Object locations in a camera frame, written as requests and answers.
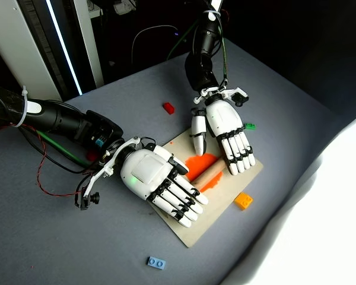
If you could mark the orange dough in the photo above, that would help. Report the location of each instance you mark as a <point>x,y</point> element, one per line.
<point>197,164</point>

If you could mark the white backdrop sheet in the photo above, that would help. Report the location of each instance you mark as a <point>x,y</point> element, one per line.
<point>314,222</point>

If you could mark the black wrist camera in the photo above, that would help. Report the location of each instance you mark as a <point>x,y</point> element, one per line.
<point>90,201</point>
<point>240,99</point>

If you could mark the light wooden board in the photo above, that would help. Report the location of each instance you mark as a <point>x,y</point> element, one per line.
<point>222,205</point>

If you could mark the white body column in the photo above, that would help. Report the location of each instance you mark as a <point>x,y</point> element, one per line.
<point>15,44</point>

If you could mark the wooden rolling pin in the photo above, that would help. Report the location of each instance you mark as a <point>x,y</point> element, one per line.
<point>209,175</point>

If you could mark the yellow toy brick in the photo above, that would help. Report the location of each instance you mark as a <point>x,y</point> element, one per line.
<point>243,201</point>

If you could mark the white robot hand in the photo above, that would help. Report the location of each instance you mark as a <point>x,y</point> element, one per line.
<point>224,118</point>
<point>145,172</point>

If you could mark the red toy brick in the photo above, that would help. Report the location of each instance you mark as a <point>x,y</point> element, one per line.
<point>168,108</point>

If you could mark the green toy brick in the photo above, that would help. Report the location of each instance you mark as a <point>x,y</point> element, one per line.
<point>250,126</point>

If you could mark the red star-shaped toy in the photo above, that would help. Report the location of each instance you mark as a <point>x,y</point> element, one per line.
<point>92,155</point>

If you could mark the blue toy brick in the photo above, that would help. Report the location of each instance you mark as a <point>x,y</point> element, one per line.
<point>156,263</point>

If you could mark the grey table cloth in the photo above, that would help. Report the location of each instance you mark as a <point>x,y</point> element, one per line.
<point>77,237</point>

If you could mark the white pillar with light strip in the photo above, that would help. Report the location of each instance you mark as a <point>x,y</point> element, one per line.
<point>89,44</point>

